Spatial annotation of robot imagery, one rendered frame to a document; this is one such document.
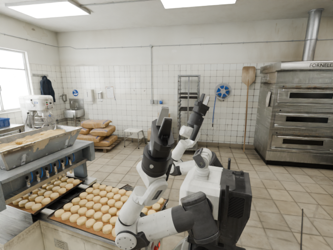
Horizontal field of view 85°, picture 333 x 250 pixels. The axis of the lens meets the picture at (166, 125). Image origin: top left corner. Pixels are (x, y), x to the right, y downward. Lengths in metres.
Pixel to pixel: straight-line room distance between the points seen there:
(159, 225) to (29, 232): 0.93
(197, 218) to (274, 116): 3.52
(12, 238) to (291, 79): 4.13
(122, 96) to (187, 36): 2.29
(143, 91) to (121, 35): 1.52
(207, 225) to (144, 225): 0.23
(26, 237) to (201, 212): 1.09
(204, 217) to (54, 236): 1.01
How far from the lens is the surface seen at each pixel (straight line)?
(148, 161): 0.55
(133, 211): 0.72
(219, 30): 4.95
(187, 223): 0.73
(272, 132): 4.14
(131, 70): 5.16
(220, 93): 4.70
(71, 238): 1.36
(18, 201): 1.58
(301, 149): 4.38
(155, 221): 0.76
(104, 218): 1.19
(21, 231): 1.45
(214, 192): 0.82
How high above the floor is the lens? 1.66
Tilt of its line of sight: 13 degrees down
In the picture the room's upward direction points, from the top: straight up
